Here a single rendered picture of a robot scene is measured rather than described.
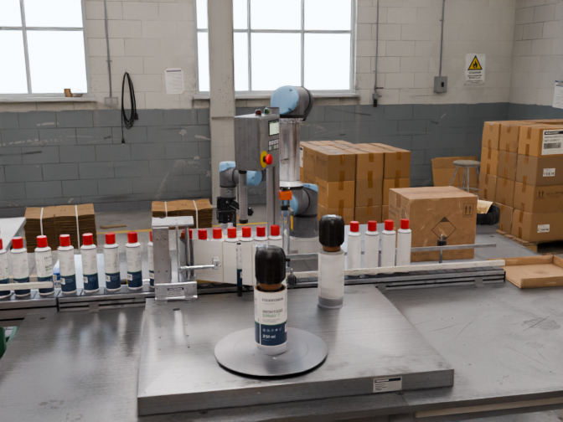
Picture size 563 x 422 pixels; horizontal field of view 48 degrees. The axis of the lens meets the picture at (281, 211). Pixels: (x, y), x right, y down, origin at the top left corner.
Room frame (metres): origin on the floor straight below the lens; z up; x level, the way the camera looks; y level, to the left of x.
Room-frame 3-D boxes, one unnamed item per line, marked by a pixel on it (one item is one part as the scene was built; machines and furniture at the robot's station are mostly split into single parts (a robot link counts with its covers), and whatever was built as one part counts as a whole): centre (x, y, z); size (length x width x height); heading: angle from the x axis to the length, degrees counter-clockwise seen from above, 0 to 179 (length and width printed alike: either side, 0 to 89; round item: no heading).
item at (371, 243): (2.26, -0.34, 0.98); 0.05 x 0.05 x 0.20
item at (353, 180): (6.24, -0.67, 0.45); 1.20 x 0.84 x 0.89; 16
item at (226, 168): (2.75, 0.23, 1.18); 0.09 x 0.08 x 0.11; 60
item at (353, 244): (2.25, -0.27, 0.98); 0.05 x 0.05 x 0.20
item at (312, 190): (2.70, -0.10, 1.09); 0.13 x 0.12 x 0.14; 150
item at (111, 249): (2.10, 0.59, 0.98); 0.05 x 0.05 x 0.20
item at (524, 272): (2.38, -1.02, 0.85); 0.30 x 0.26 x 0.04; 100
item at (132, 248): (2.11, 0.52, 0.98); 0.05 x 0.05 x 0.20
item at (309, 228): (2.70, -0.10, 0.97); 0.15 x 0.15 x 0.10
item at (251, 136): (2.27, 0.08, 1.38); 0.17 x 0.10 x 0.19; 155
